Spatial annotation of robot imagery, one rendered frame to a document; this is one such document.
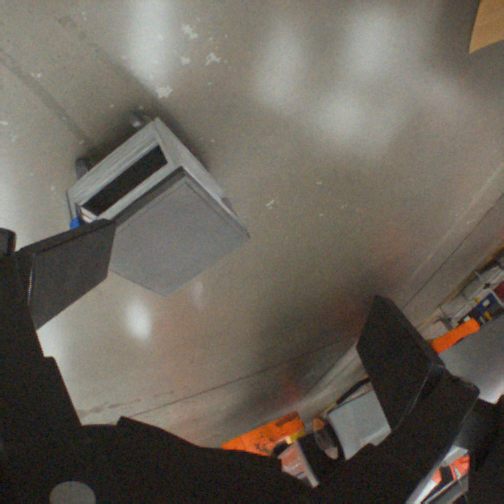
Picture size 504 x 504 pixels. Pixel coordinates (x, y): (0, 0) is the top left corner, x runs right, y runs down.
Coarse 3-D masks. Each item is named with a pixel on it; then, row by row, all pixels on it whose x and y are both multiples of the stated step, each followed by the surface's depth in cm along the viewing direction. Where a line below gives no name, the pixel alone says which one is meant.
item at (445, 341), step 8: (472, 320) 389; (456, 328) 381; (464, 328) 382; (472, 328) 383; (440, 336) 373; (448, 336) 374; (456, 336) 375; (464, 336) 376; (432, 344) 367; (440, 344) 368; (448, 344) 369; (440, 352) 362
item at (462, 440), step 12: (480, 408) 11; (492, 408) 11; (468, 420) 11; (480, 420) 11; (492, 420) 11; (468, 432) 11; (480, 432) 11; (492, 432) 11; (456, 444) 11; (468, 444) 11; (480, 444) 11; (492, 444) 11
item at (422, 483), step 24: (456, 384) 11; (432, 408) 10; (456, 408) 10; (408, 432) 8; (432, 432) 8; (456, 432) 9; (360, 456) 6; (384, 456) 7; (408, 456) 7; (432, 456) 8; (336, 480) 6; (360, 480) 6; (384, 480) 6; (408, 480) 6
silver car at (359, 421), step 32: (448, 352) 223; (480, 352) 220; (480, 384) 206; (352, 416) 221; (384, 416) 209; (288, 448) 320; (320, 448) 296; (352, 448) 217; (320, 480) 275; (448, 480) 381
